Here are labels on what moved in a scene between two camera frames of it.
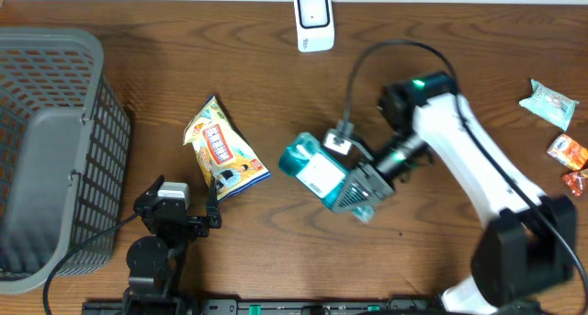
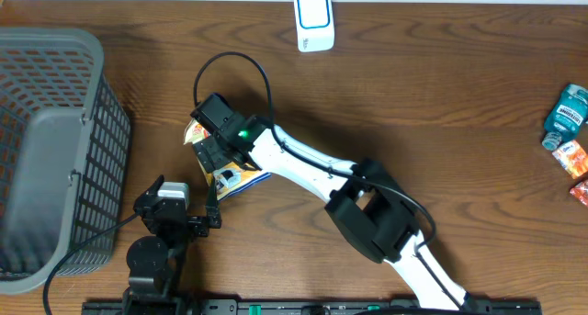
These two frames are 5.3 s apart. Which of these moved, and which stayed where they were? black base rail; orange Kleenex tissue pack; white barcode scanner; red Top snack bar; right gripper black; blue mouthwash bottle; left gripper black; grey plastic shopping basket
Moved: red Top snack bar; blue mouthwash bottle; orange Kleenex tissue pack; right gripper black
Stayed: left gripper black; black base rail; grey plastic shopping basket; white barcode scanner
